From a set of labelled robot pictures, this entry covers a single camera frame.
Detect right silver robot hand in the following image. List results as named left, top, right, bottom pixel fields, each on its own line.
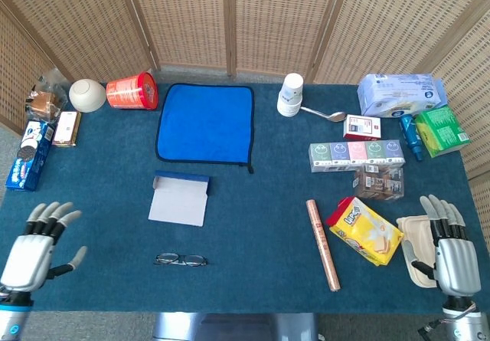
left=401, top=194, right=482, bottom=297

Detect small white red box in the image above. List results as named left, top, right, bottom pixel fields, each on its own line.
left=342, top=113, right=382, bottom=142

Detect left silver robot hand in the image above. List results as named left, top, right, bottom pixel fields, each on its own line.
left=0, top=202, right=88, bottom=293

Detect woven wooden folding screen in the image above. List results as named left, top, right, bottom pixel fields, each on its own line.
left=0, top=0, right=490, bottom=223

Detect wooden rolling pin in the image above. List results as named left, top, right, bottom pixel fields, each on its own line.
left=305, top=198, right=341, bottom=293

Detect stack of white paper cups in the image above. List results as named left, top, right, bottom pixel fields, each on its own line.
left=276, top=73, right=305, bottom=118

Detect clear bag brown cake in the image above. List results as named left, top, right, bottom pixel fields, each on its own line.
left=24, top=68, right=70, bottom=123

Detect metal spoon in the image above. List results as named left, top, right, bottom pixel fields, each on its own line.
left=300, top=106, right=348, bottom=123

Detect brown clear wrapped pack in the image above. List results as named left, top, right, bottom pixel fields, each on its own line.
left=352, top=164, right=405, bottom=203

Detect small brown white box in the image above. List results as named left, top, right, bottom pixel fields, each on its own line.
left=51, top=110, right=82, bottom=149

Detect blue eyeglass case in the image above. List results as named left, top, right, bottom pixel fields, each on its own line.
left=148, top=170, right=211, bottom=228

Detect blue Oreo cookie box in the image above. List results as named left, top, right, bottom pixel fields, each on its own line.
left=5, top=120, right=56, bottom=192

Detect blue cloth black trim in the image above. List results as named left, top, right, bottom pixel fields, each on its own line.
left=155, top=83, right=256, bottom=175

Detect yellow red Lipo snack bag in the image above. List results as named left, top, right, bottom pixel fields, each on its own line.
left=325, top=196, right=405, bottom=267

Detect orange tub red lid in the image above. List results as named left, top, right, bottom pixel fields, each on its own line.
left=106, top=71, right=159, bottom=111

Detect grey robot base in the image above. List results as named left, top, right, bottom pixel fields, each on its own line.
left=152, top=312, right=319, bottom=341

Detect green tissue pack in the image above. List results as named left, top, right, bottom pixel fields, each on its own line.
left=414, top=105, right=472, bottom=159

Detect pastel pocket tissue multipack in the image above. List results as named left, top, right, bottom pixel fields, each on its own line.
left=308, top=139, right=407, bottom=174

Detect pale blue tissue pack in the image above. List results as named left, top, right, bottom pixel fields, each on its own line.
left=357, top=73, right=448, bottom=119

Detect teal table mat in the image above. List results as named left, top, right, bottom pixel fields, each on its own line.
left=0, top=83, right=490, bottom=315

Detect cream bowl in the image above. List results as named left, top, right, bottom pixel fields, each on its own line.
left=68, top=78, right=107, bottom=113

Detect dark blue bottle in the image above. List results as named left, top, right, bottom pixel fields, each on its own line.
left=399, top=113, right=424, bottom=162

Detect thin black eyeglasses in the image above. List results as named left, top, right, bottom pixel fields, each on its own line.
left=154, top=251, right=209, bottom=268

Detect beige lidded lunch container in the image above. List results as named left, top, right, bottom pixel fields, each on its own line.
left=395, top=213, right=441, bottom=289

